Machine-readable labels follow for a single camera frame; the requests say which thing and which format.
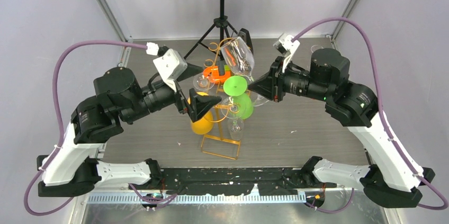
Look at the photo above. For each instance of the gold wire wine glass rack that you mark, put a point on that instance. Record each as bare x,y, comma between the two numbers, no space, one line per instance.
218,119

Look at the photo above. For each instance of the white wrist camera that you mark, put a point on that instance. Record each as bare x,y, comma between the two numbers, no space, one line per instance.
169,63
287,46

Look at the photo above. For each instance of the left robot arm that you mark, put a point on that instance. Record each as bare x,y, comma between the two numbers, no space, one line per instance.
72,169

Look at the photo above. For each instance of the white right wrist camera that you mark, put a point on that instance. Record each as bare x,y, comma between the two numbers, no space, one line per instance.
287,46

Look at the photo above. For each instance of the clear tall flute glass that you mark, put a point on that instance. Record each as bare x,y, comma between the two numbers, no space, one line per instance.
316,47

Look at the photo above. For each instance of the clear wine glass front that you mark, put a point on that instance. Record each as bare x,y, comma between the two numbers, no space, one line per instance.
233,109

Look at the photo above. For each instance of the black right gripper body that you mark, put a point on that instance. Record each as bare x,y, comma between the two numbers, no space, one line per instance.
280,80

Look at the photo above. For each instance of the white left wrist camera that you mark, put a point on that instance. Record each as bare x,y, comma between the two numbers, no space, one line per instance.
169,63

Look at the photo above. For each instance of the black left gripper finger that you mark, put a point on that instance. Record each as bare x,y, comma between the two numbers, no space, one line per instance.
200,105
190,71

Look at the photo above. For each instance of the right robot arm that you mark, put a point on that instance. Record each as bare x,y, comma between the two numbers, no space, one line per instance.
388,182

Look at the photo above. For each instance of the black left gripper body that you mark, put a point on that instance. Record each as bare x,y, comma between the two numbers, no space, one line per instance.
181,101

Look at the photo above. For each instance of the orange toy block piece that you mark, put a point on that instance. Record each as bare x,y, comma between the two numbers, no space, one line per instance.
217,74

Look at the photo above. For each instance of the green silicone wine glass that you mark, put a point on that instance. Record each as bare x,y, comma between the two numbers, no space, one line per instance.
237,86

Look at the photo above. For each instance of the white slotted cable duct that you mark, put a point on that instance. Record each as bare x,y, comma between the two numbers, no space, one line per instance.
253,197

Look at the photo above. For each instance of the yellow silicone wine glass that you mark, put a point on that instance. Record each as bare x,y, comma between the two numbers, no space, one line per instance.
204,125

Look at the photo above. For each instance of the black taped front rail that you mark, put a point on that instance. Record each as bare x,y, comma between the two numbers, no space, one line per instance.
235,181

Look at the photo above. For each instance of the clear wine glass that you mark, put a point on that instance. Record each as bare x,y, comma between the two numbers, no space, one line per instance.
233,109
203,82
239,58

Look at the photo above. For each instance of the black metronome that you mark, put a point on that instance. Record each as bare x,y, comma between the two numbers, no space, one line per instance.
245,35

